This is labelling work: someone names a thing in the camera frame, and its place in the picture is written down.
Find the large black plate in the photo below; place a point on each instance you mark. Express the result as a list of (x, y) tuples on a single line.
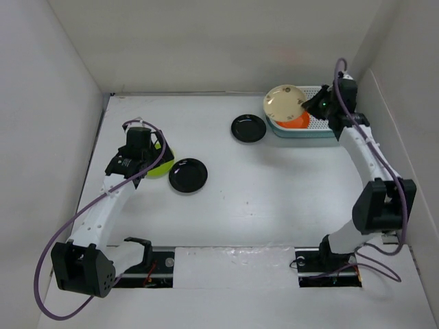
[(188, 175)]

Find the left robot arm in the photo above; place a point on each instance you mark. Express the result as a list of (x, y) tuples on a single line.
[(85, 264)]

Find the small black plate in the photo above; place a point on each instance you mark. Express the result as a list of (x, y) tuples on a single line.
[(248, 128)]

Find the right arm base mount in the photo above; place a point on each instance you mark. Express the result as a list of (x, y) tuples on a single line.
[(314, 272)]

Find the white and teal plastic bin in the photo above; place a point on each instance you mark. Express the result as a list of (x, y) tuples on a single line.
[(316, 129)]

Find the cream plate with red marks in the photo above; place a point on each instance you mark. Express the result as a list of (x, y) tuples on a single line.
[(284, 103)]

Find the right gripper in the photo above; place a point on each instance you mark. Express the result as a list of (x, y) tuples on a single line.
[(310, 104)]

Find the green plate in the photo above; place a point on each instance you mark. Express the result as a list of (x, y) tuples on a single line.
[(164, 166)]

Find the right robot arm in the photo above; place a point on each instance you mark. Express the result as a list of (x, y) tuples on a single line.
[(385, 203)]

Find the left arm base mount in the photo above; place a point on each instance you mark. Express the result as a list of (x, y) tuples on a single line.
[(159, 275)]

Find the large orange plate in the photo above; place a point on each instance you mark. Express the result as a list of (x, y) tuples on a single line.
[(301, 122)]

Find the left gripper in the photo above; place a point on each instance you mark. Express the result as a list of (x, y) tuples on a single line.
[(167, 156)]

